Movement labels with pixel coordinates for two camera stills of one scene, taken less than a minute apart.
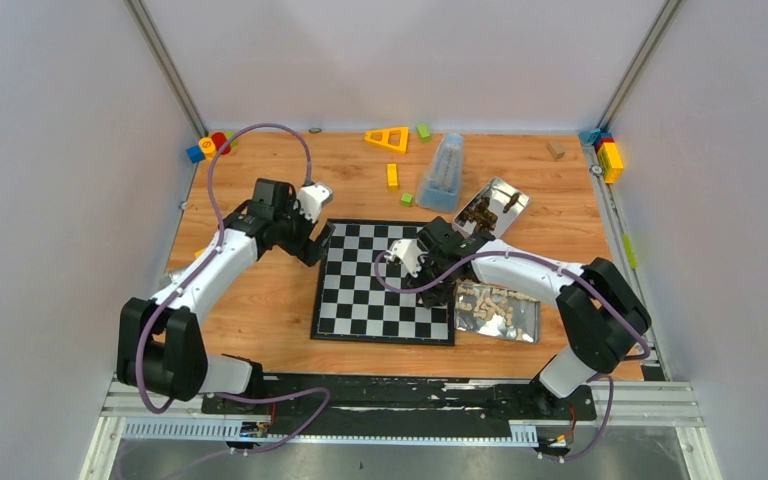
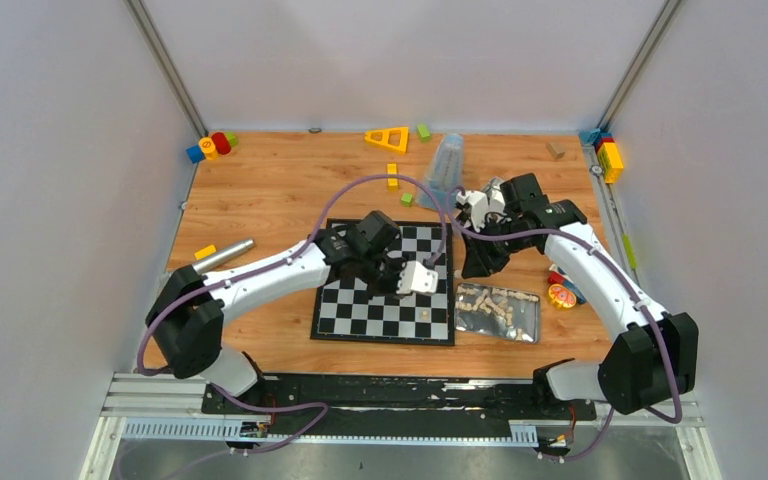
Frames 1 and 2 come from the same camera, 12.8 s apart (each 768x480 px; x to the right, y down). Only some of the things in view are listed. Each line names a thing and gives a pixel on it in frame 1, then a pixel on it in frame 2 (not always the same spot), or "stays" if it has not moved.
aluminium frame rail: (648, 402) stays
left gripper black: (306, 238) to (388, 270)
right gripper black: (433, 297) to (479, 262)
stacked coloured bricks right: (607, 151) stays
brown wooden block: (556, 149) stays
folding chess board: (351, 305) stays
